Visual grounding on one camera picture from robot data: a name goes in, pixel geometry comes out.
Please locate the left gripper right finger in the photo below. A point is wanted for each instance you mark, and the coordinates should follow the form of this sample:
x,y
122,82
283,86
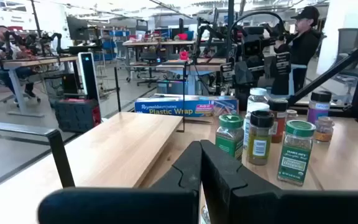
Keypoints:
x,y
244,202

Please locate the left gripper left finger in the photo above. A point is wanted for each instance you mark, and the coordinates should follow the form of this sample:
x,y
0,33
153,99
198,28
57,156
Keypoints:
x,y
166,205

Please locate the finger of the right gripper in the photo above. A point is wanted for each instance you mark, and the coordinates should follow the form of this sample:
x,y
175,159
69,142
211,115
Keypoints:
x,y
244,73
280,67

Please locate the white-cap spice jar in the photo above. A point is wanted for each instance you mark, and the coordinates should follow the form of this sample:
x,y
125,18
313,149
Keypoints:
x,y
256,107
257,93

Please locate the black-cap purple-label spice jar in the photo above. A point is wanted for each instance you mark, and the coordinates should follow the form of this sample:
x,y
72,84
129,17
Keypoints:
x,y
319,107

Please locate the black-cap yellow spice jar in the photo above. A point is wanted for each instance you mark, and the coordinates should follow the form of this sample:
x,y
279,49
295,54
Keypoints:
x,y
259,146

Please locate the black-cap red spice jar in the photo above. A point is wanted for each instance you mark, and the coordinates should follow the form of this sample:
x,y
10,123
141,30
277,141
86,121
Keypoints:
x,y
280,127

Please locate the green-cap spice jar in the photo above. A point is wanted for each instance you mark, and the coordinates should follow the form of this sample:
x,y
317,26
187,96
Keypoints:
x,y
229,143
294,161

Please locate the small clear glass jar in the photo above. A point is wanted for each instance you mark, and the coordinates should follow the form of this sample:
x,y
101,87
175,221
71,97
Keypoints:
x,y
291,114
323,132

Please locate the black lab robot arm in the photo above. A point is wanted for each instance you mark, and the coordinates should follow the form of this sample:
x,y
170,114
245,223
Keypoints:
x,y
14,39
204,29

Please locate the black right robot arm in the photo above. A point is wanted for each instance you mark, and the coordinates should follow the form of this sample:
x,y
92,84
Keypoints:
x,y
247,96

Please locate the person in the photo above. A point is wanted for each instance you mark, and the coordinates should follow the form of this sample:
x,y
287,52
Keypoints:
x,y
303,46
2,32

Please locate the black vertical pole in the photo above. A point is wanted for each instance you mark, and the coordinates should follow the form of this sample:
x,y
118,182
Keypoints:
x,y
230,18

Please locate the small red object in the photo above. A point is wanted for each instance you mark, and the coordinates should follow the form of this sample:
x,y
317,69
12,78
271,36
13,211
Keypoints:
x,y
183,55

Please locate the grey office chair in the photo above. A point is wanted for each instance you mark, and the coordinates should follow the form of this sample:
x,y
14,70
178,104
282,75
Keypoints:
x,y
348,40

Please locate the blue plastic wrap box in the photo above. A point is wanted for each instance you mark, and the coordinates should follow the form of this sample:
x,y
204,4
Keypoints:
x,y
166,109

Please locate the wooden work table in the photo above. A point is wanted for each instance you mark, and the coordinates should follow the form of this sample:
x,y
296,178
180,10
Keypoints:
x,y
42,59
157,43

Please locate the black office chair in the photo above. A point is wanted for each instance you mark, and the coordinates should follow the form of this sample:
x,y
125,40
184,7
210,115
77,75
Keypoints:
x,y
149,57

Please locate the black and red tool crate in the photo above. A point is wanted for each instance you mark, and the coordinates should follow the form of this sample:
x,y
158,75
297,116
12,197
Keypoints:
x,y
76,116

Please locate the blue storage shelving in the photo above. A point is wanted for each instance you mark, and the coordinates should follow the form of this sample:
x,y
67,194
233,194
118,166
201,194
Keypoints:
x,y
117,33

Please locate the white tower device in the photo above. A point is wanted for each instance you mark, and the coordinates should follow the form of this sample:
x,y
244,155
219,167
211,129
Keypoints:
x,y
89,77

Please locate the dark computer tower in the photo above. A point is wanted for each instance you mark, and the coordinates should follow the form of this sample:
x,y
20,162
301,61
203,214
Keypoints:
x,y
70,84

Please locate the black computer monitor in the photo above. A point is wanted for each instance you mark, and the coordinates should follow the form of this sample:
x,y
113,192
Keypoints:
x,y
78,28

